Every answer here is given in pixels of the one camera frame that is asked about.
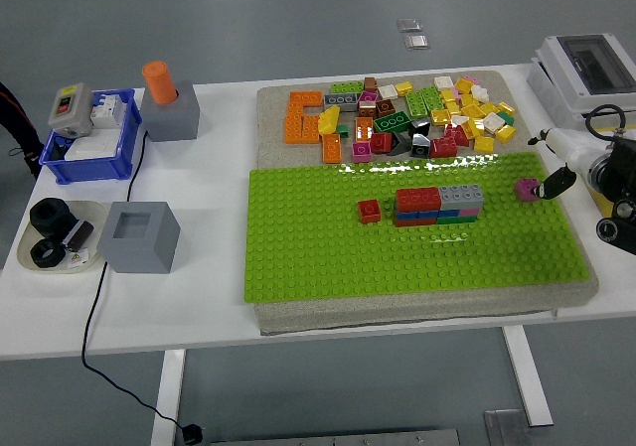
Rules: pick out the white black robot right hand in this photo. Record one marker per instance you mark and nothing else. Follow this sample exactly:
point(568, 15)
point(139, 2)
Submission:
point(571, 150)

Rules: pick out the magenta toy brick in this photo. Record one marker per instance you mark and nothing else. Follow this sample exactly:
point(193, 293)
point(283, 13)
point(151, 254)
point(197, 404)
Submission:
point(524, 190)
point(362, 152)

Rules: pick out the small red toy brick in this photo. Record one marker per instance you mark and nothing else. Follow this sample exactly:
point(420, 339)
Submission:
point(370, 212)

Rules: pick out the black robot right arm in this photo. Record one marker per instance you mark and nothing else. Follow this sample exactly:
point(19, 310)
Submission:
point(623, 168)

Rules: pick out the small green toy brick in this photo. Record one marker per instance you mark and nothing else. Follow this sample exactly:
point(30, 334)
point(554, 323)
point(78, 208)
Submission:
point(343, 129)
point(508, 118)

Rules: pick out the white toy brick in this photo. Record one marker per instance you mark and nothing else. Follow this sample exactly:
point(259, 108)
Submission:
point(387, 91)
point(480, 92)
point(443, 82)
point(459, 119)
point(494, 122)

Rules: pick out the pink toy brick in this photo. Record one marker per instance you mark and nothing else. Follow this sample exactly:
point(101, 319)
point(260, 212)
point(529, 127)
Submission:
point(472, 79)
point(457, 93)
point(470, 212)

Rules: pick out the long grey studded brick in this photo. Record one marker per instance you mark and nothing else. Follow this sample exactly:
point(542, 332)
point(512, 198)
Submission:
point(462, 196)

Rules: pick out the dark green toy brick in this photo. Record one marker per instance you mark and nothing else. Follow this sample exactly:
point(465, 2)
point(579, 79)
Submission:
point(458, 220)

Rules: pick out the short blue toy brick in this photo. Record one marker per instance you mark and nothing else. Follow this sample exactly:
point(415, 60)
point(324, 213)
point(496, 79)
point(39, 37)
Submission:
point(448, 213)

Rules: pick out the lime green toy brick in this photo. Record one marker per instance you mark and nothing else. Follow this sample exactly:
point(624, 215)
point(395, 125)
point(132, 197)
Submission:
point(415, 104)
point(432, 98)
point(347, 87)

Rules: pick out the black brick with silver face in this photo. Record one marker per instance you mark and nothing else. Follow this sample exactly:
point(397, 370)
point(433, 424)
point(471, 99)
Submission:
point(421, 145)
point(420, 127)

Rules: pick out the long red toy brick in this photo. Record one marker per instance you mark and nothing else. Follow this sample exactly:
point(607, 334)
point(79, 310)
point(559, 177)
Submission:
point(415, 223)
point(417, 198)

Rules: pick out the long blue toy brick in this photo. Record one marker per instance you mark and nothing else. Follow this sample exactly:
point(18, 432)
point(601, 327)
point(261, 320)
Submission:
point(415, 214)

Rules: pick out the dark grey sloped brick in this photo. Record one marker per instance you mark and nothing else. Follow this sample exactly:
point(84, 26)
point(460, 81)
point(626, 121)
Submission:
point(397, 145)

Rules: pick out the dark green brick with circles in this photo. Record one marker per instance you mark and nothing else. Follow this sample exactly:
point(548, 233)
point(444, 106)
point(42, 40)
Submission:
point(392, 122)

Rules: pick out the dark brown toy brick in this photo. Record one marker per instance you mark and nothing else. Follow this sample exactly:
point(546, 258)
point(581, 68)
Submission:
point(385, 108)

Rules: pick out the orange toy brick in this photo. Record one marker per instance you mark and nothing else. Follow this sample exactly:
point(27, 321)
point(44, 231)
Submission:
point(293, 125)
point(331, 149)
point(364, 129)
point(305, 99)
point(311, 129)

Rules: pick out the magenta brick with white face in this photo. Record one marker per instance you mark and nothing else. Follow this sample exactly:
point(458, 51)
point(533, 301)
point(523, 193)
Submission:
point(368, 98)

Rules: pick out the grey brick with circles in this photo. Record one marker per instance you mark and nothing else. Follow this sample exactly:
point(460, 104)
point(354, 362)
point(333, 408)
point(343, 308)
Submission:
point(342, 100)

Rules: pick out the yellow sloped toy brick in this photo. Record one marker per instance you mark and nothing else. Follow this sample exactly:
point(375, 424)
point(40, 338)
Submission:
point(329, 120)

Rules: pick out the green studded baseplate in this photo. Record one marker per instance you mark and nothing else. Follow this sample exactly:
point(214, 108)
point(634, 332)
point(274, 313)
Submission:
point(323, 247)

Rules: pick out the metal floor plate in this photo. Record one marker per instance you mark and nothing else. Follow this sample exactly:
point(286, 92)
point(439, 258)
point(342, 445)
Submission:
point(416, 41)
point(408, 25)

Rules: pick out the white table leg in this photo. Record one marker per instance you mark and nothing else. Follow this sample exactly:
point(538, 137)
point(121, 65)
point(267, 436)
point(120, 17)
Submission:
point(168, 396)
point(529, 381)

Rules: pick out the square grey metal plate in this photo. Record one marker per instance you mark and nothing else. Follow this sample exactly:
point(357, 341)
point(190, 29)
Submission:
point(502, 431)

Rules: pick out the grey-brown foam mat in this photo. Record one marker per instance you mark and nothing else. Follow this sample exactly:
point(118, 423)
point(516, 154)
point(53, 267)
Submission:
point(270, 118)

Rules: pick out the long grey metal plate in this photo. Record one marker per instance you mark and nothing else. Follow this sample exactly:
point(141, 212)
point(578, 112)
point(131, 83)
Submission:
point(348, 438)

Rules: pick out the grey block with round hole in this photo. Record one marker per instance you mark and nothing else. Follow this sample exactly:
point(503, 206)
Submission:
point(174, 120)

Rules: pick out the orange cylinder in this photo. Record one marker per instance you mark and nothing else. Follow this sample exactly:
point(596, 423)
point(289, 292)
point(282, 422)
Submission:
point(159, 83)

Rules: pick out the grey cube with square hole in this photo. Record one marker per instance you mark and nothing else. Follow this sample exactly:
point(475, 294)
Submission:
point(134, 254)

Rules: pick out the white circuit breaker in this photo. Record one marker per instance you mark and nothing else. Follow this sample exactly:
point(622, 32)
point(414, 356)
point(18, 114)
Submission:
point(107, 110)

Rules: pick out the black plug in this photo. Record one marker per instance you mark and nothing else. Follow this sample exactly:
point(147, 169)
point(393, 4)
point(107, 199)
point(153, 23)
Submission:
point(191, 433)

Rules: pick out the beige tray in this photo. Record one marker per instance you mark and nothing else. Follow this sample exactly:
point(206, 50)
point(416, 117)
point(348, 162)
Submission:
point(95, 210)

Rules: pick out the blue plastic bin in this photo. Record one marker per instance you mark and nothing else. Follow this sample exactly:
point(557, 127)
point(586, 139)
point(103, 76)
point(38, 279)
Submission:
point(89, 168)

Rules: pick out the dark brown roll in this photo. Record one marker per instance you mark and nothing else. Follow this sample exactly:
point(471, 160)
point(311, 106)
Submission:
point(79, 235)

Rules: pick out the white warning label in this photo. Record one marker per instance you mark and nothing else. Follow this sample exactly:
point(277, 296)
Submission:
point(78, 262)

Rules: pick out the black part in bin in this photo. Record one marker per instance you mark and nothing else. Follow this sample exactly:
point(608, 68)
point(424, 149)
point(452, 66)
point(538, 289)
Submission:
point(58, 150)

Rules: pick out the large black nut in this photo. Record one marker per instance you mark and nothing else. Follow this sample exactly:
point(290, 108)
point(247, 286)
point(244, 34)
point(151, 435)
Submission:
point(62, 220)

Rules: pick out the small black nut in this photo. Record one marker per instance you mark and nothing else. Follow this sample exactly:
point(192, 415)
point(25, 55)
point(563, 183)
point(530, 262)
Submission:
point(58, 257)

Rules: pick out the person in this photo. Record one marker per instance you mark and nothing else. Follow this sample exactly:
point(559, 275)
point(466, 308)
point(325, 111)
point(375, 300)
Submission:
point(15, 113)

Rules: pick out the white enclosure with smoked door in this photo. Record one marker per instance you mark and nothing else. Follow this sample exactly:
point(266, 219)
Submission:
point(596, 63)

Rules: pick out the white flat switch panel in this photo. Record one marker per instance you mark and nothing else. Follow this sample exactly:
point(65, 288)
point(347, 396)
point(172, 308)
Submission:
point(94, 147)

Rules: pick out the grey push-button switch box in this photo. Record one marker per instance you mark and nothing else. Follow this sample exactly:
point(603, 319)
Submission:
point(69, 113)

